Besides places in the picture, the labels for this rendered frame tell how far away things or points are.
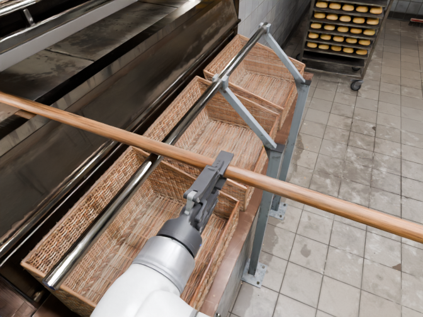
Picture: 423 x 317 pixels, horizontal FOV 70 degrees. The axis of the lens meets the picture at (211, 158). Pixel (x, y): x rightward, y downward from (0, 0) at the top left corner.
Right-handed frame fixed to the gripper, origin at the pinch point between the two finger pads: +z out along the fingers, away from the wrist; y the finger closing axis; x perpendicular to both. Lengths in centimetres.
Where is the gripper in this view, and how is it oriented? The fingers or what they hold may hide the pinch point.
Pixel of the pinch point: (221, 169)
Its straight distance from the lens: 63.8
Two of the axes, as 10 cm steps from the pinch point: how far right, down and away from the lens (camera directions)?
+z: 4.1, -6.4, 6.5
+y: 0.0, 7.2, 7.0
